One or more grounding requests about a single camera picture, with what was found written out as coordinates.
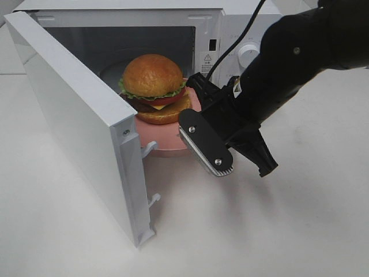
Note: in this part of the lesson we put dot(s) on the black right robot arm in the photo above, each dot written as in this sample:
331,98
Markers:
293,51

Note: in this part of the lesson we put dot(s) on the pink round plate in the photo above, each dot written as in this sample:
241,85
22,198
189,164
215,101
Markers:
158,132

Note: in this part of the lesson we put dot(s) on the upper white power knob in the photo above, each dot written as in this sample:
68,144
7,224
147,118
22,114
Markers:
247,53

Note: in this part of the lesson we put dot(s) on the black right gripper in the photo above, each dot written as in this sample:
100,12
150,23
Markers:
220,126

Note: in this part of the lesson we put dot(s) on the toy hamburger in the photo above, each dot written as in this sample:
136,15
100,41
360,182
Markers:
154,86

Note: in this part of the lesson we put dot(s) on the white warning label sticker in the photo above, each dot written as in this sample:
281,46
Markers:
207,60

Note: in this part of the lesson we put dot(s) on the white microwave oven body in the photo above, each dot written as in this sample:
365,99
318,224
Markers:
100,33

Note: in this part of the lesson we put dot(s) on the white microwave door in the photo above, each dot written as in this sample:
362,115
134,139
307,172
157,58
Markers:
92,123

